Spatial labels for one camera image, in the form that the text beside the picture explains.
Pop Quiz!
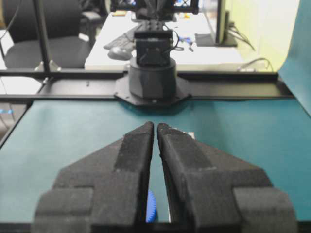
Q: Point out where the black office chair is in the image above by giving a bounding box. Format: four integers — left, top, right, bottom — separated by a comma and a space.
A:
0, 0, 101, 69

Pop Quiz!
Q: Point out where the grey computer mouse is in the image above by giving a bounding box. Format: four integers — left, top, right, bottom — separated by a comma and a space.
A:
108, 47, 133, 61

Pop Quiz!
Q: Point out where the black aluminium frame rail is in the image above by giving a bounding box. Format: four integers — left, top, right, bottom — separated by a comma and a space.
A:
0, 71, 294, 107

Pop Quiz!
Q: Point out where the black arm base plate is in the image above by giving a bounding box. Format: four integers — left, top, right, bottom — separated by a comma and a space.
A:
114, 75, 191, 107

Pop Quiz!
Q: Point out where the large blue plastic gear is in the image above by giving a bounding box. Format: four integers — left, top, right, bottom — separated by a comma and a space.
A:
145, 190, 157, 223

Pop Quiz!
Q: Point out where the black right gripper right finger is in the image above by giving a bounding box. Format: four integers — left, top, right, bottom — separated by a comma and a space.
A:
157, 123, 298, 233

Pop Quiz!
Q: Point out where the black keyboard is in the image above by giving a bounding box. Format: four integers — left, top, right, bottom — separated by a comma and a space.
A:
103, 33, 135, 51

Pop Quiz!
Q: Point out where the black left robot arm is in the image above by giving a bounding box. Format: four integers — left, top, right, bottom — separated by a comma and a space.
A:
128, 0, 190, 102

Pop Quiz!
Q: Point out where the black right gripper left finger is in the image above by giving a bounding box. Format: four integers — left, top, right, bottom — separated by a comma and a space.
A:
33, 122, 154, 233

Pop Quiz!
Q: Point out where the black vertical frame post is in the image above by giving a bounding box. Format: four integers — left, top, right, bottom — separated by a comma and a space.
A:
33, 0, 51, 78

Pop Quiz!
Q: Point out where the white desk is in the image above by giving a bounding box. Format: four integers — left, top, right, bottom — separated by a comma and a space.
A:
85, 12, 245, 70

